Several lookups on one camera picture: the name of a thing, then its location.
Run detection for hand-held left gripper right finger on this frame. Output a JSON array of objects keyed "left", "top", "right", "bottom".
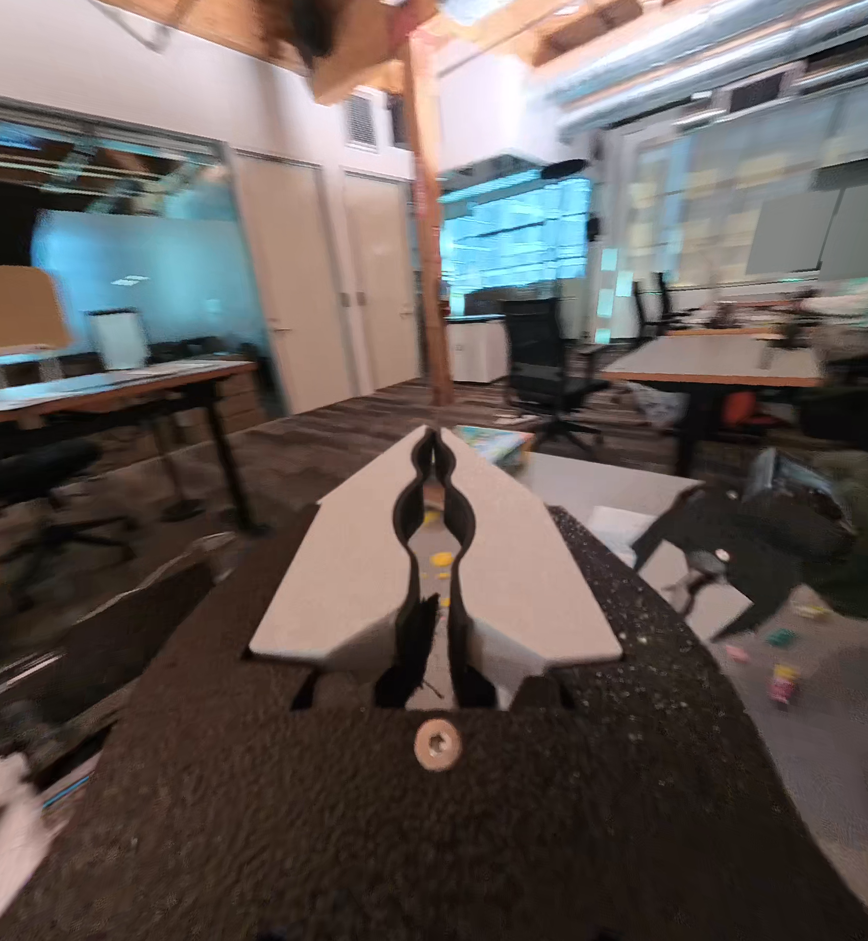
[{"left": 438, "top": 426, "right": 623, "bottom": 710}]

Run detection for white air purifier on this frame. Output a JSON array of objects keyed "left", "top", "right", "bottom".
[{"left": 87, "top": 309, "right": 149, "bottom": 373}]

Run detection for colourful lego box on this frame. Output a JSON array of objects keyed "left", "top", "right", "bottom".
[{"left": 453, "top": 424, "right": 535, "bottom": 469}]

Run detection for dark chair back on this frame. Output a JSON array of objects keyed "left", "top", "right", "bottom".
[{"left": 0, "top": 535, "right": 238, "bottom": 740}]

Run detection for cardboard box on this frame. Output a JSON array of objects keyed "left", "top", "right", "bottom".
[{"left": 0, "top": 263, "right": 76, "bottom": 361}]

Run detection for white door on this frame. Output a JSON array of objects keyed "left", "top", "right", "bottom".
[
  {"left": 341, "top": 168, "right": 423, "bottom": 392},
  {"left": 232, "top": 147, "right": 355, "bottom": 416}
]

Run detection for black office chair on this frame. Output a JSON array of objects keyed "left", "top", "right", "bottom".
[
  {"left": 0, "top": 438, "right": 139, "bottom": 582},
  {"left": 502, "top": 296, "right": 609, "bottom": 451},
  {"left": 631, "top": 271, "right": 694, "bottom": 341}
]

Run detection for wall air vent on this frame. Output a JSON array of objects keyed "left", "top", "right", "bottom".
[{"left": 344, "top": 90, "right": 381, "bottom": 154}]

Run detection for white cabinet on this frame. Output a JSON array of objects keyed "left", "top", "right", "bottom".
[{"left": 447, "top": 315, "right": 510, "bottom": 385}]

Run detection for crumpled white paper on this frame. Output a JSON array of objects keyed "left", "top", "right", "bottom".
[{"left": 0, "top": 751, "right": 56, "bottom": 938}]

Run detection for white paper sheet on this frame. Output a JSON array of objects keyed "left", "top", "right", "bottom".
[{"left": 587, "top": 504, "right": 657, "bottom": 550}]

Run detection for wooden post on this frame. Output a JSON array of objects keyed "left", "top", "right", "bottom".
[{"left": 401, "top": 29, "right": 455, "bottom": 407}]

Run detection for wooden edged desk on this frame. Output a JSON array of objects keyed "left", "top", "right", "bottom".
[
  {"left": 601, "top": 333, "right": 826, "bottom": 477},
  {"left": 0, "top": 359, "right": 272, "bottom": 536}
]

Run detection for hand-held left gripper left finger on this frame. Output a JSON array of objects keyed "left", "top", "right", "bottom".
[{"left": 248, "top": 424, "right": 439, "bottom": 708}]

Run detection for silver ceiling ducts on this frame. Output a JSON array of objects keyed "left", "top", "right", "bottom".
[{"left": 544, "top": 0, "right": 868, "bottom": 141}]

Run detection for orange chair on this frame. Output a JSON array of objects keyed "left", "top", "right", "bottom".
[{"left": 722, "top": 388, "right": 782, "bottom": 432}]

